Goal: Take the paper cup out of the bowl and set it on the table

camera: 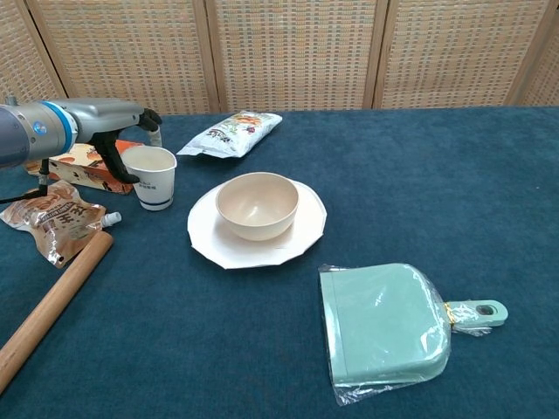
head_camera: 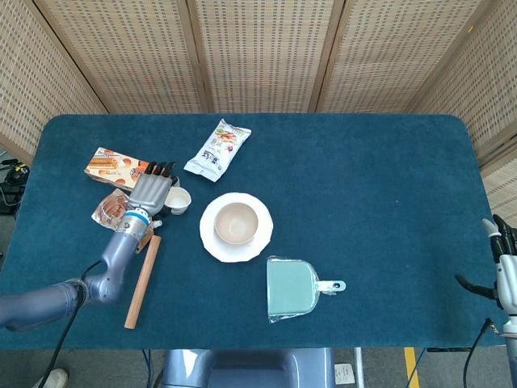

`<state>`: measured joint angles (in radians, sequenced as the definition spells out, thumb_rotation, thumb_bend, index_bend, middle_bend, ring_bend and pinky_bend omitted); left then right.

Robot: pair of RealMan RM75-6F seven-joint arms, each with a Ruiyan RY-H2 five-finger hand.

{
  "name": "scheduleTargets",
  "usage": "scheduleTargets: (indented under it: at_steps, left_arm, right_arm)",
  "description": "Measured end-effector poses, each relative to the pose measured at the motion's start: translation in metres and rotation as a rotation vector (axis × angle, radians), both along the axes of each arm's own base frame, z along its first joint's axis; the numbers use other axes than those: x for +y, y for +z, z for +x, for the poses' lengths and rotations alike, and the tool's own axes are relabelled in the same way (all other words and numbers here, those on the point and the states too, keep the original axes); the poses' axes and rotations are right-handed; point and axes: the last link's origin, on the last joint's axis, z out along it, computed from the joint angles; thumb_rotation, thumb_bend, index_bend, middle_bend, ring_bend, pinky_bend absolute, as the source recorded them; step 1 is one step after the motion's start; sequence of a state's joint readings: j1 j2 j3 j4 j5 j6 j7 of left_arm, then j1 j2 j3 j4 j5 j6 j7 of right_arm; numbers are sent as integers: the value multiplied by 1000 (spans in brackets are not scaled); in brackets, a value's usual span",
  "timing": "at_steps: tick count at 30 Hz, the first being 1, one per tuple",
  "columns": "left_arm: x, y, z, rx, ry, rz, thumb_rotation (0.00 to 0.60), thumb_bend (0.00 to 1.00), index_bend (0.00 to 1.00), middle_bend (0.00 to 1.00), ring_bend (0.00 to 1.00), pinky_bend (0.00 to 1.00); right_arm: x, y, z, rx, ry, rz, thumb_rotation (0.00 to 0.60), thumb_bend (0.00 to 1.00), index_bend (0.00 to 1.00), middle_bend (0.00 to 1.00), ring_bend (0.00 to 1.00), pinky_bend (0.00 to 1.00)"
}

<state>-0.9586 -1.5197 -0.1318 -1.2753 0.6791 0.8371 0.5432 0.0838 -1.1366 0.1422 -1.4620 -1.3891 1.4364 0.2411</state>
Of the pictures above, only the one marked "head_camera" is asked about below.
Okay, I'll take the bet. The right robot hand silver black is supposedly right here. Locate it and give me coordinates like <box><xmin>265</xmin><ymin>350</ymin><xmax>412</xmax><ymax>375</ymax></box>
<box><xmin>455</xmin><ymin>214</ymin><xmax>517</xmax><ymax>312</ymax></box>

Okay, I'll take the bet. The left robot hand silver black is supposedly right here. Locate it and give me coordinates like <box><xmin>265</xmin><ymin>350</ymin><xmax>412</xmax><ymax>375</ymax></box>
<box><xmin>128</xmin><ymin>160</ymin><xmax>181</xmax><ymax>218</ymax></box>

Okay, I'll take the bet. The white paper cup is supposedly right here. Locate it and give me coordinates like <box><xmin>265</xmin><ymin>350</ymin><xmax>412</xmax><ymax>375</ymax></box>
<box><xmin>166</xmin><ymin>186</ymin><xmax>192</xmax><ymax>217</ymax></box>

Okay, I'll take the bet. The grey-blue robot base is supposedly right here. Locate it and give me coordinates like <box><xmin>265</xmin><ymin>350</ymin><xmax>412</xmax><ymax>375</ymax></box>
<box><xmin>155</xmin><ymin>348</ymin><xmax>336</xmax><ymax>388</ymax></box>

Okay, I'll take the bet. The brown spout pouch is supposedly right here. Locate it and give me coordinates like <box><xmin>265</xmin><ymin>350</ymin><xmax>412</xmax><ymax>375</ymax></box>
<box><xmin>90</xmin><ymin>188</ymin><xmax>163</xmax><ymax>255</ymax></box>

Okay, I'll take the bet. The orange biscuit box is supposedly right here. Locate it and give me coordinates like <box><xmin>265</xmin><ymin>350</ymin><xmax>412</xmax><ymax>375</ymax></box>
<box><xmin>83</xmin><ymin>146</ymin><xmax>155</xmax><ymax>192</ymax></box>

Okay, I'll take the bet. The white snack bag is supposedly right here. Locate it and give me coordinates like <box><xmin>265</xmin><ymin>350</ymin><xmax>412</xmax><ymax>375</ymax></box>
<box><xmin>183</xmin><ymin>118</ymin><xmax>252</xmax><ymax>183</ymax></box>

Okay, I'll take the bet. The woven bamboo screen panel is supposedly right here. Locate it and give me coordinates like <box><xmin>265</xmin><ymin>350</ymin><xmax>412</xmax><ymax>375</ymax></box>
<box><xmin>407</xmin><ymin>0</ymin><xmax>517</xmax><ymax>167</ymax></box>
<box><xmin>314</xmin><ymin>0</ymin><xmax>496</xmax><ymax>114</ymax></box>
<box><xmin>185</xmin><ymin>0</ymin><xmax>345</xmax><ymax>114</ymax></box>
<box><xmin>0</xmin><ymin>0</ymin><xmax>108</xmax><ymax>162</ymax></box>
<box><xmin>32</xmin><ymin>0</ymin><xmax>211</xmax><ymax>115</ymax></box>
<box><xmin>480</xmin><ymin>153</ymin><xmax>517</xmax><ymax>227</ymax></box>

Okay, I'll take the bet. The white plate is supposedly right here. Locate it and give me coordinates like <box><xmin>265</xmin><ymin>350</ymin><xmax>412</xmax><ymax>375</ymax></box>
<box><xmin>199</xmin><ymin>192</ymin><xmax>275</xmax><ymax>264</ymax></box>

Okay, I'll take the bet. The beige bowl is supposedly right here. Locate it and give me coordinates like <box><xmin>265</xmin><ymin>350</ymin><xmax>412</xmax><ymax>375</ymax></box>
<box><xmin>213</xmin><ymin>201</ymin><xmax>259</xmax><ymax>245</ymax></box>

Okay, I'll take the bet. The wooden rolling pin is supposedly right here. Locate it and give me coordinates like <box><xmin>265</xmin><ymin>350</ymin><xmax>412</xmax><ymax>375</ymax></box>
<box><xmin>124</xmin><ymin>235</ymin><xmax>162</xmax><ymax>330</ymax></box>

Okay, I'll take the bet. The blue felt table cover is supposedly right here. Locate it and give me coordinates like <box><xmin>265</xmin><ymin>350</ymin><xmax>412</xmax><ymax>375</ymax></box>
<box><xmin>0</xmin><ymin>113</ymin><xmax>511</xmax><ymax>351</ymax></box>

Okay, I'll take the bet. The metal table leg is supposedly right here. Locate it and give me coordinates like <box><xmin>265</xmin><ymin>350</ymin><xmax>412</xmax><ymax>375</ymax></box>
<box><xmin>352</xmin><ymin>347</ymin><xmax>365</xmax><ymax>388</ymax></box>

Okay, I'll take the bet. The white paper label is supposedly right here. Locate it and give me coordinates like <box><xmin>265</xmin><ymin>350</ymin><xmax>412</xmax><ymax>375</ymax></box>
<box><xmin>334</xmin><ymin>362</ymin><xmax>356</xmax><ymax>387</ymax></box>

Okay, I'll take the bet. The white shoe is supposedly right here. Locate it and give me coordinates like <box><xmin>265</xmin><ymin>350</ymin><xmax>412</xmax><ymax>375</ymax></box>
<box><xmin>34</xmin><ymin>367</ymin><xmax>69</xmax><ymax>388</ymax></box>

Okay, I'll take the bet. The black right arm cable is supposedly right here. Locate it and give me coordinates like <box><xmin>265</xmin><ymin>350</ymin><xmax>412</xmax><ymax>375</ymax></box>
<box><xmin>461</xmin><ymin>318</ymin><xmax>502</xmax><ymax>388</ymax></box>

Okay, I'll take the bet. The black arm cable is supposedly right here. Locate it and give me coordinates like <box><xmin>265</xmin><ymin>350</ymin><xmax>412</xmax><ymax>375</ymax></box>
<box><xmin>461</xmin><ymin>318</ymin><xmax>502</xmax><ymax>388</ymax></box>
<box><xmin>36</xmin><ymin>260</ymin><xmax>103</xmax><ymax>388</ymax></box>

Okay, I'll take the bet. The black equipment with cables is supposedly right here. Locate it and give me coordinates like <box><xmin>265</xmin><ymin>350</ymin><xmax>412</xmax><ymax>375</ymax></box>
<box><xmin>0</xmin><ymin>159</ymin><xmax>31</xmax><ymax>215</ymax></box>

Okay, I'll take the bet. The green dustpan white handle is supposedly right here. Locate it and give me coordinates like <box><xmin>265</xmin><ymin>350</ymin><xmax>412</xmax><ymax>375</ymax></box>
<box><xmin>266</xmin><ymin>255</ymin><xmax>347</xmax><ymax>324</ymax></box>

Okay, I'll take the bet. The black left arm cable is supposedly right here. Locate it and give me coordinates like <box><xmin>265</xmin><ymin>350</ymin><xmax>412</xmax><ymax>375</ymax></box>
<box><xmin>36</xmin><ymin>260</ymin><xmax>103</xmax><ymax>388</ymax></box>

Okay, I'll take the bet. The blue floor cable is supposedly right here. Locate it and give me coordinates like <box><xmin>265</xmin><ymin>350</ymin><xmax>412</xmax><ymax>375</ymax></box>
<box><xmin>141</xmin><ymin>349</ymin><xmax>153</xmax><ymax>388</ymax></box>

